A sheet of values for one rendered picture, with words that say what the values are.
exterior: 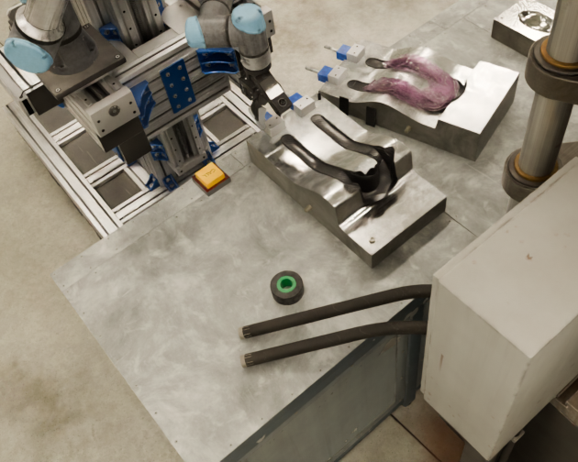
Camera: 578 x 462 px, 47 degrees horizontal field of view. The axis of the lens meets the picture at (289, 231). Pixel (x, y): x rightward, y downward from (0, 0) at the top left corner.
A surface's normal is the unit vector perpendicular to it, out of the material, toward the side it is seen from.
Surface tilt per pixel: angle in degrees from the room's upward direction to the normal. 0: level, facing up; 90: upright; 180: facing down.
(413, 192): 0
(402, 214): 0
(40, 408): 0
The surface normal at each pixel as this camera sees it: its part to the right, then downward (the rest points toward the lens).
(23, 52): -0.15, 0.87
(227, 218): -0.11, -0.58
